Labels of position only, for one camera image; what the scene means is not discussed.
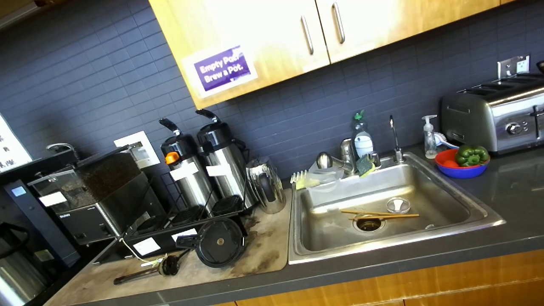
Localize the blue bowl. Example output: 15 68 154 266
433 147 491 180

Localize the black airpot rack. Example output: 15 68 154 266
115 192 258 260

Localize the thin chrome tap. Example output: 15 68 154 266
387 113 406 166

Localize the metal cabinet handle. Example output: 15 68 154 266
330 1 347 45
299 13 316 57

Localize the steel coffee pot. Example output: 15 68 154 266
0 222 52 306

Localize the chrome sink faucet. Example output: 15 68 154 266
313 136 360 173

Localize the beige counter mat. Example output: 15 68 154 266
44 188 294 306

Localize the wooden lower cabinet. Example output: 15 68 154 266
214 248 544 306

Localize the stainless steel toaster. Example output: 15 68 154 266
438 73 544 156

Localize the green-capped dish soap bottle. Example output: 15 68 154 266
352 108 377 161

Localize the plain wooden cabinet door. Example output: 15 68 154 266
314 0 506 64

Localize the stainless steel sink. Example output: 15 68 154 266
287 151 506 266

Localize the white wall panel with marks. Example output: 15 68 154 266
0 113 34 173

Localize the green yellow sponge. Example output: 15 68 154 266
355 153 381 178

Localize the yellow cloth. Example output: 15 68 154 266
289 168 323 192

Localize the white wall plate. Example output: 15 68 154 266
112 129 161 170

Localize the black round lid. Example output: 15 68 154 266
194 215 250 268

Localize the wooden cabinet door with sign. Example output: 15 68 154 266
148 0 331 110

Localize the clear pump soap bottle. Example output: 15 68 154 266
420 113 442 161

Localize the steel airpot with orange tag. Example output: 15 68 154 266
158 117 217 212

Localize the wooden stick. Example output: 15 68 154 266
338 207 421 221

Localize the black brush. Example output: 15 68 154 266
112 248 192 285

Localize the steel airpot with white label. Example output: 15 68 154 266
194 107 255 209

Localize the purple white sign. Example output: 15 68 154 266
183 42 260 98

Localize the steel pitcher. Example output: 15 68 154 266
243 156 287 215

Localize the silver wall outlet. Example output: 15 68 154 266
496 54 532 81

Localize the black coffee brewer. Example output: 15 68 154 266
0 144 171 268

